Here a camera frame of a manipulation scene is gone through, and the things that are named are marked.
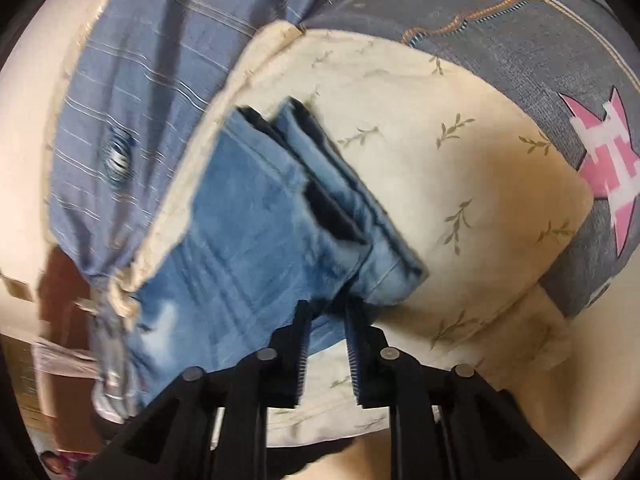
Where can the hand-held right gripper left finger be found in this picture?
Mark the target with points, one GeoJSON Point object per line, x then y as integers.
{"type": "Point", "coordinates": [302, 360]}

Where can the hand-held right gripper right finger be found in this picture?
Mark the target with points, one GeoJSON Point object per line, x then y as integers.
{"type": "Point", "coordinates": [354, 360]}

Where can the blue denim pants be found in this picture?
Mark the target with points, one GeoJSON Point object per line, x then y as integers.
{"type": "Point", "coordinates": [240, 210]}

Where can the dark cloth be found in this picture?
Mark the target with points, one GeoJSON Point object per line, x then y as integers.
{"type": "Point", "coordinates": [310, 457]}

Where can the cream leaf-print bed sheet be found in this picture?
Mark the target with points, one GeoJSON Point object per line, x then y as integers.
{"type": "Point", "coordinates": [450, 185]}

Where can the white cloth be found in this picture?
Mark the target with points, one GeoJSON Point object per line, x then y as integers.
{"type": "Point", "coordinates": [65, 357]}

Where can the brown headboard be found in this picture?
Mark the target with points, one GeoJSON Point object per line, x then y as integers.
{"type": "Point", "coordinates": [65, 285]}

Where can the wooden cabinet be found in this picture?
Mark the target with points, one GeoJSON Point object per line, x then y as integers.
{"type": "Point", "coordinates": [22, 380]}

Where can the blue plaid quilt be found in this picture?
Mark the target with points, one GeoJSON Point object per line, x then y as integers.
{"type": "Point", "coordinates": [150, 60]}

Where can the grey printed blanket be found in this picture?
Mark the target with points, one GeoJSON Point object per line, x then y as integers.
{"type": "Point", "coordinates": [525, 50]}

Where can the beige wall sticker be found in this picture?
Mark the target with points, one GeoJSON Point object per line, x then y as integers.
{"type": "Point", "coordinates": [15, 287]}

